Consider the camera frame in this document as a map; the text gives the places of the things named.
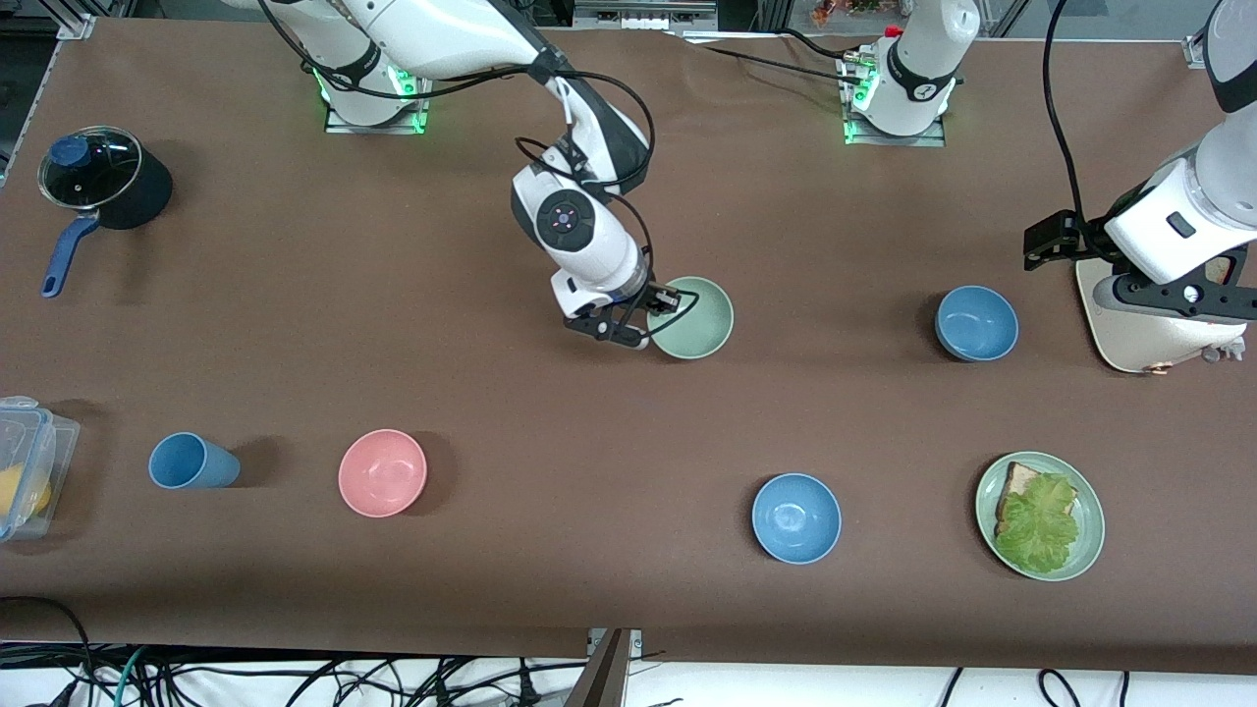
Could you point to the green bowl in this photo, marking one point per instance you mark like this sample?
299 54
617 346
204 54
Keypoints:
702 324

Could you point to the blue bowl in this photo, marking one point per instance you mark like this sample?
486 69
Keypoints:
795 518
977 322

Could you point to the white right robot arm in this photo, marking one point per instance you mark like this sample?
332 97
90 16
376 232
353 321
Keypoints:
442 39

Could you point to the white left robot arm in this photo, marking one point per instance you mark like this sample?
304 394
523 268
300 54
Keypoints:
923 59

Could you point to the pink bowl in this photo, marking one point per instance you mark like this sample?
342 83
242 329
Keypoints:
381 473

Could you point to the cream toaster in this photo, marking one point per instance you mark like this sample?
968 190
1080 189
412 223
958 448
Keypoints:
1139 339

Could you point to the white bread slice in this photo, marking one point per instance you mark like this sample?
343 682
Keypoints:
1019 479

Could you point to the green plate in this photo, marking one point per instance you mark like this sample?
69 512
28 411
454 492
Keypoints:
1090 520

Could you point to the grey equipment box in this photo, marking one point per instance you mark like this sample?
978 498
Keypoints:
643 18

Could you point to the green lettuce leaf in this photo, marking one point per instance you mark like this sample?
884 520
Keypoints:
1039 530

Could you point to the blue cup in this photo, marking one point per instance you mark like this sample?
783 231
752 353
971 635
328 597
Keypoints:
191 462

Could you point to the glass lid with blue knob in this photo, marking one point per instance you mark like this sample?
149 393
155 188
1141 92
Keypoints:
103 177

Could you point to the clear plastic container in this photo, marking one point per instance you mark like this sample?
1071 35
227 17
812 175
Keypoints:
59 442

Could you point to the yellow fruit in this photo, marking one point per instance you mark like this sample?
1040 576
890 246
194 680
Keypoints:
20 491

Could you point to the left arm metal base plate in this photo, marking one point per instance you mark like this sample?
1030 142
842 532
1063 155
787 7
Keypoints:
899 140

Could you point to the aluminium frame profile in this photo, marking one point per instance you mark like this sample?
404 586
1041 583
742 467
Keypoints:
77 22
1196 49

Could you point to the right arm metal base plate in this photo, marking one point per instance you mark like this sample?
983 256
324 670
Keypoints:
378 129

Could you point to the dark metal post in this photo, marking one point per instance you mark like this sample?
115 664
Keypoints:
604 678

